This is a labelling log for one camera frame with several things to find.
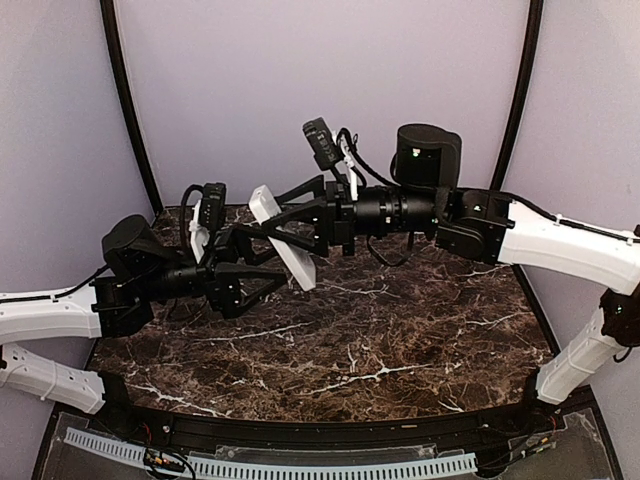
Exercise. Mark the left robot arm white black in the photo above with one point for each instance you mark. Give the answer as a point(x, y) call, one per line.
point(116, 301)

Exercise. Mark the small circuit board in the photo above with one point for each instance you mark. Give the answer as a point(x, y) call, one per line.
point(162, 462)

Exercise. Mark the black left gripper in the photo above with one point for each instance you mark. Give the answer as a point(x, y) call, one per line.
point(220, 277)

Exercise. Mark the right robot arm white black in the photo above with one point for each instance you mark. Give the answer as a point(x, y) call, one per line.
point(422, 195)

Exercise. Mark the white slotted cable duct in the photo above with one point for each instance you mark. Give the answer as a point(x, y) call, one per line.
point(233, 462)

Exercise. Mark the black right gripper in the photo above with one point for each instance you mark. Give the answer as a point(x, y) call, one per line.
point(333, 219)

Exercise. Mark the black front frame rail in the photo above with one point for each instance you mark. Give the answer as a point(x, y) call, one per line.
point(486, 428)

